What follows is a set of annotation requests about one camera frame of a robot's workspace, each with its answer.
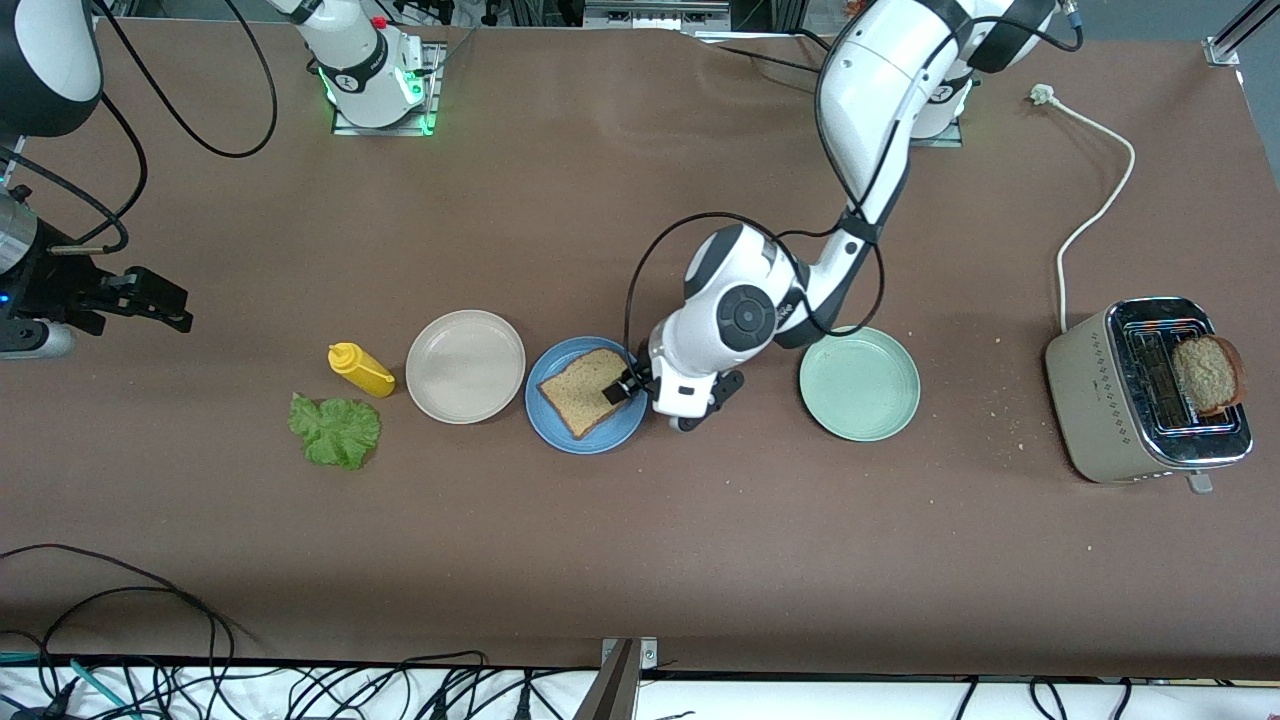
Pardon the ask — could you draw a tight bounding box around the brown bread slice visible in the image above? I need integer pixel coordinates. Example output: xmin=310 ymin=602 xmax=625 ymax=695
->
xmin=538 ymin=347 xmax=638 ymax=441
xmin=1172 ymin=335 xmax=1247 ymax=417

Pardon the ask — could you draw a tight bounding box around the blue round plate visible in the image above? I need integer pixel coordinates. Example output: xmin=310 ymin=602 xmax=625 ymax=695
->
xmin=525 ymin=336 xmax=649 ymax=456

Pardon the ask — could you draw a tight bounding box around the yellow mustard squeeze bottle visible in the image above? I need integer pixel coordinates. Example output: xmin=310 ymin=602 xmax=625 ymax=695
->
xmin=328 ymin=342 xmax=396 ymax=399

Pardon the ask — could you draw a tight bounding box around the green lettuce leaf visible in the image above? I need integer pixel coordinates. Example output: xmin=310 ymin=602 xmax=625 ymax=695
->
xmin=288 ymin=392 xmax=383 ymax=471

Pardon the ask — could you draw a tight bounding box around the beige round plate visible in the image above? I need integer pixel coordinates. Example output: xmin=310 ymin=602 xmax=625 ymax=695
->
xmin=405 ymin=309 xmax=527 ymax=425

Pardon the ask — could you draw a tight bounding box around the mint green round plate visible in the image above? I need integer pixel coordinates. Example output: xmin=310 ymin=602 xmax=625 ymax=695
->
xmin=799 ymin=325 xmax=922 ymax=443

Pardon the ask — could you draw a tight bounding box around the beige metal toaster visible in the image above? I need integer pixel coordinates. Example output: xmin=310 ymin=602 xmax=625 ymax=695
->
xmin=1045 ymin=297 xmax=1254 ymax=494

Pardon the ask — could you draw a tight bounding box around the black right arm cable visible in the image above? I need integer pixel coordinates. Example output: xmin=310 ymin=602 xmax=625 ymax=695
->
xmin=0 ymin=0 xmax=279 ymax=259

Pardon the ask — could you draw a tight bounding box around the black looped floor cable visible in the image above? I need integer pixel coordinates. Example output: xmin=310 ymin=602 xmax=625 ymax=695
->
xmin=0 ymin=543 xmax=236 ymax=691

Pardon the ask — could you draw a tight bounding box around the grey metal table bracket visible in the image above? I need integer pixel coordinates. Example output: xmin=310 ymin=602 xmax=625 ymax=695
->
xmin=575 ymin=638 xmax=659 ymax=720

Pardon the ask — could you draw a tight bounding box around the tangled black cable bundle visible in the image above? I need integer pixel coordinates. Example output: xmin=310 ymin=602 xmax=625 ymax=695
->
xmin=235 ymin=650 xmax=576 ymax=720

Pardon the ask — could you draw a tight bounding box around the black base power cable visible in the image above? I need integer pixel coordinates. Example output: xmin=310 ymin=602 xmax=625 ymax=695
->
xmin=700 ymin=28 xmax=833 ymax=81

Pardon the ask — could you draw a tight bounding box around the teal cable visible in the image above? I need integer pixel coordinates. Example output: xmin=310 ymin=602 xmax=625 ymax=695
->
xmin=0 ymin=650 xmax=131 ymax=720

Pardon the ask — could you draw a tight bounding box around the white toaster power cord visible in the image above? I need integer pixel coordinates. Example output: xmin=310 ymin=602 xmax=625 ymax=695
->
xmin=1030 ymin=84 xmax=1138 ymax=334

